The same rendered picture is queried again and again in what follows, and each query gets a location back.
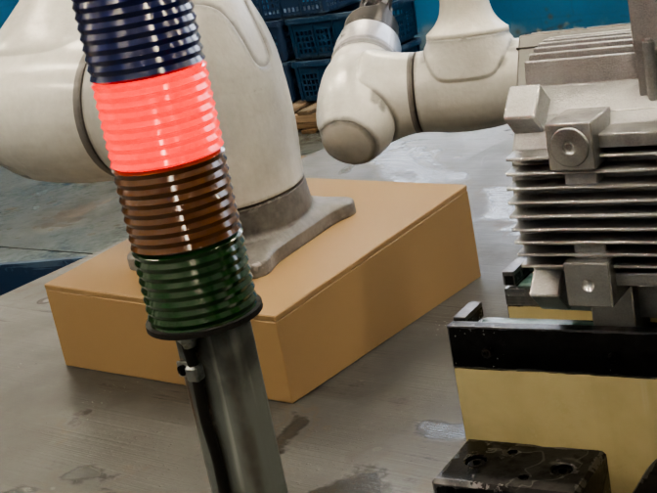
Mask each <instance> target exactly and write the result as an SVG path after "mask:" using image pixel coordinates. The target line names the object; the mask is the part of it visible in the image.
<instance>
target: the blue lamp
mask: <svg viewBox="0 0 657 493"><path fill-rule="evenodd" d="M70 1H71V2H72V8H71V9H72V10H73V11H74V12H75V17H74V19H75V21H76V22H77V23H78V25H77V31H78V32H79V33H80V38H79V41H80V42H81V43H82V44H83V46H82V52H83V53H84V54H85V60H84V61H85V63H86V64H87V65H88V67H87V72H88V73H89V74H90V80H89V81H90V82H92V83H94V84H97V85H112V84H120V83H127V82H133V81H139V80H144V79H149V78H154V77H158V76H163V75H166V74H170V73H173V72H177V71H180V70H183V69H187V68H189V67H194V66H196V65H198V64H200V63H201V62H202V61H203V60H204V59H205V56H204V54H203V53H202V50H203V46H202V44H201V43H200V39H201V36H200V34H199V33H198V27H199V25H198V24H197V22H196V19H197V15H196V14H195V12H194V7H195V5H194V3H193V2H192V0H70Z"/></svg>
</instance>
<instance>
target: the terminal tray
mask: <svg viewBox="0 0 657 493"><path fill-rule="evenodd" d="M628 4H629V13H630V22H631V30H632V39H633V47H634V52H635V60H636V69H637V77H638V86H639V95H640V96H646V95H648V99H649V100H650V101H652V102H653V101H656V100H657V0H628Z"/></svg>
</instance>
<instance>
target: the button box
mask: <svg viewBox="0 0 657 493"><path fill-rule="evenodd" d="M622 29H631V23H630V22H629V23H620V24H610V25H601V26H591V27H587V28H583V27H582V28H572V29H562V30H553V31H543V32H534V33H531V34H524V35H520V36H519V42H518V48H516V50H517V51H518V62H517V81H516V86H523V85H526V80H525V66H524V63H525V62H529V55H530V54H534V48H537V47H538V44H539V43H543V40H545V39H548V38H549V37H554V36H562V35H572V34H583V33H593V32H602V31H612V30H622Z"/></svg>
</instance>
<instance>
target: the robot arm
mask: <svg viewBox="0 0 657 493"><path fill-rule="evenodd" d="M392 1H393V0H361V3H360V7H359V8H358V9H356V10H354V11H353V12H352V13H351V14H350V15H349V16H348V17H347V19H346V21H345V24H344V27H343V28H342V31H341V33H340V35H339V36H338V38H337V40H335V46H334V48H333V53H332V56H331V59H330V63H329V65H328V66H327V68H326V70H325V72H324V75H323V77H322V80H321V84H320V88H319V92H318V99H317V111H316V119H317V126H318V129H319V131H320V135H321V138H322V143H323V146H324V148H325V150H326V151H327V153H328V154H329V155H330V156H332V157H333V158H335V159H337V160H339V161H341V162H344V163H348V164H364V163H367V162H369V161H371V160H373V159H374V158H376V157H378V156H379V155H380V154H381V153H383V152H384V151H385V150H386V149H387V148H388V147H389V145H390V144H391V143H392V142H394V141H397V140H399V139H401V138H404V137H406V136H409V135H413V134H417V133H423V132H444V133H456V132H468V131H476V130H483V129H488V128H494V127H498V126H502V125H506V124H507V123H506V122H505V120H504V111H505V106H506V101H507V96H508V91H509V88H510V87H512V86H516V81H517V62H518V51H517V50H516V48H518V42H519V38H514V37H513V36H512V35H511V34H510V32H509V27H508V24H506V23H505V22H503V21H502V20H501V19H499V18H498V17H497V15H496V14H495V13H494V11H493V9H492V7H491V4H490V1H489V0H439V3H440V8H439V16H438V20H437V22H436V24H435V25H434V26H433V27H432V29H431V30H430V31H429V32H428V33H427V34H426V44H425V47H424V50H423V51H420V52H411V53H401V51H402V47H401V42H400V40H399V37H398V36H399V25H398V23H397V21H396V19H395V18H394V16H393V15H392V12H393V8H392ZM192 2H193V3H194V5H195V7H194V12H195V14H196V15H197V19H196V22H197V24H198V25H199V27H198V33H199V34H200V36H201V39H200V43H201V44H202V46H203V50H202V53H203V54H204V56H205V59H204V61H206V62H207V64H206V69H207V70H208V72H209V75H208V79H209V80H210V82H211V85H210V89H211V90H212V92H213V97H212V99H213V100H214V101H215V108H214V109H215V110H217V112H218V113H217V119H218V120H219V121H220V124H219V128H220V130H221V131H222V135H221V138H222V140H223V141H224V144H223V146H225V155H226V156H227V163H228V165H229V166H230V168H229V173H230V174H231V176H232V179H231V182H232V184H233V185H234V189H233V192H234V193H235V195H236V198H235V202H236V203H237V204H238V208H237V211H238V212H239V214H240V222H241V226H242V234H243V236H244V244H245V245H246V247H247V249H246V253H247V254H248V256H249V259H248V262H249V264H250V266H251V268H250V272H251V273H252V275H253V278H252V280H253V279H258V278H261V277H264V276H266V275H268V274H269V273H271V272H272V271H273V269H274V268H275V267H276V266H277V264H279V263H280V262H281V261H282V260H284V259H285V258H286V257H288V256H289V255H291V254H292V253H294V252H295V251H297V250H298V249H300V248H301V247H303V246H304V245H306V244H307V243H309V242H310V241H312V240H313V239H314V238H316V237H317V236H319V235H320V234H322V233H323V232H324V231H325V230H326V229H328V228H329V227H331V226H332V225H334V224H336V223H337V222H339V221H341V220H344V219H346V218H348V217H350V216H352V215H354V214H355V213H356V207H355V203H354V200H353V199H352V198H348V197H317V196H311V194H310V190H309V187H308V184H307V181H306V178H305V175H304V171H303V165H302V160H301V154H300V145H299V137H298V131H297V125H296V120H295V115H294V110H293V105H292V101H291V98H290V94H289V90H288V86H287V82H286V78H285V72H284V69H283V65H282V62H281V59H280V56H279V53H278V50H277V47H276V45H275V42H274V40H273V37H272V35H271V33H270V31H269V29H268V27H267V25H266V24H265V22H264V20H263V18H262V17H261V15H260V14H259V12H258V11H257V9H256V7H255V6H254V4H253V3H252V2H251V0H192ZM71 8H72V2H71V1H70V0H20V1H19V3H18V4H17V6H16V7H15V9H14V10H13V12H12V13H11V15H10V16H9V17H8V18H7V20H6V21H5V23H4V24H3V25H2V27H1V28H0V166H2V167H4V168H6V169H8V170H10V171H11V172H13V173H15V174H17V175H20V176H21V177H24V178H27V179H31V180H37V181H44V182H56V183H95V182H107V181H113V180H114V177H115V176H114V175H113V174H112V173H111V171H112V168H111V167H110V163H111V161H110V159H109V158H108V155H109V151H108V150H107V148H106V143H107V141H106V140H105V139H104V137H103V136H104V131H103V129H102V128H101V124H102V122H101V121H100V119H99V111H98V110H97V109H96V104H97V101H96V100H95V99H94V98H93V96H94V90H93V89H92V88H91V85H92V84H93V83H92V82H90V81H89V80H90V74H89V73H88V72H87V67H88V65H87V64H86V63H85V61H84V60H85V54H84V53H83V52H82V46H83V44H82V43H81V42H80V41H79V38H80V33H79V32H78V31H77V25H78V23H77V22H76V21H75V19H74V17H75V12H74V11H73V10H72V9H71Z"/></svg>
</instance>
